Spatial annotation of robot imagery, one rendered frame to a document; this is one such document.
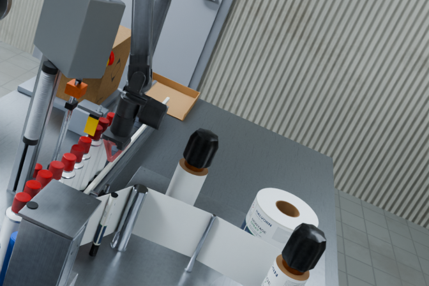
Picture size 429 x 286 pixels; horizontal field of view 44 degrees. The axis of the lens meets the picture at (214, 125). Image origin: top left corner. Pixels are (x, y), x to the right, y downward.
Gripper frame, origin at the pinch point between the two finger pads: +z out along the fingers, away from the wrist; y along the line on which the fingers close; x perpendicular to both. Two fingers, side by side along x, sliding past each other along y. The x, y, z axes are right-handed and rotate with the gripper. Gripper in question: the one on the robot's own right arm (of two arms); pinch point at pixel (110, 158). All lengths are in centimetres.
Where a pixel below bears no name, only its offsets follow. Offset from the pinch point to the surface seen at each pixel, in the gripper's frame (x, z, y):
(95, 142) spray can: 5.3, -3.2, -0.7
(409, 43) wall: -124, -22, 267
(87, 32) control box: 9.7, -38.8, -19.5
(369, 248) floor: -152, 105, 197
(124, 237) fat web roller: -13.2, 8.7, -17.6
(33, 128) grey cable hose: 15.8, -11.1, -19.3
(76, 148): 6.3, -7.2, -13.6
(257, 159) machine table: -44, 20, 78
